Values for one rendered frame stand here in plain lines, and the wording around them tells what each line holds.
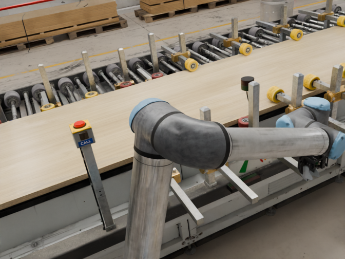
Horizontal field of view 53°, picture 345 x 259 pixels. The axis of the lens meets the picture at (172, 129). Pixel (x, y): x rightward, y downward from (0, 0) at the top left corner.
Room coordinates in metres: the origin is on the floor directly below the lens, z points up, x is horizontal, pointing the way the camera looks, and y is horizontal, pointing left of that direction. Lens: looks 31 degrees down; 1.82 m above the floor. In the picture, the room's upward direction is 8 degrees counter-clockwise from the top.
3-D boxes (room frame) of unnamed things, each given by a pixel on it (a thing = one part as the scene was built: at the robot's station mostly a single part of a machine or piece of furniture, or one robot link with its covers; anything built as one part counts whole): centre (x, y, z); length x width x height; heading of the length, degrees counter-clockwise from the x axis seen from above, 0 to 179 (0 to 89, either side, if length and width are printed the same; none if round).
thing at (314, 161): (1.07, -0.54, 0.97); 0.09 x 0.08 x 0.12; 21
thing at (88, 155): (1.09, 0.33, 0.93); 0.05 x 0.04 x 0.45; 111
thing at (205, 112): (1.27, -0.15, 0.89); 0.03 x 0.03 x 0.48; 21
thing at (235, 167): (1.33, -0.36, 0.75); 0.26 x 0.01 x 0.10; 111
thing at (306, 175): (1.07, -0.52, 0.86); 0.06 x 0.03 x 0.09; 21
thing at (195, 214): (1.12, 0.02, 0.83); 0.43 x 0.03 x 0.04; 21
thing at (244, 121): (1.49, -0.38, 0.85); 0.08 x 0.08 x 0.11
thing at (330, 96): (1.55, -0.87, 0.95); 0.13 x 0.06 x 0.05; 111
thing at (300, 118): (1.02, -0.44, 1.14); 0.12 x 0.12 x 0.09; 29
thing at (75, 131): (1.09, 0.33, 1.18); 0.07 x 0.07 x 0.08; 21
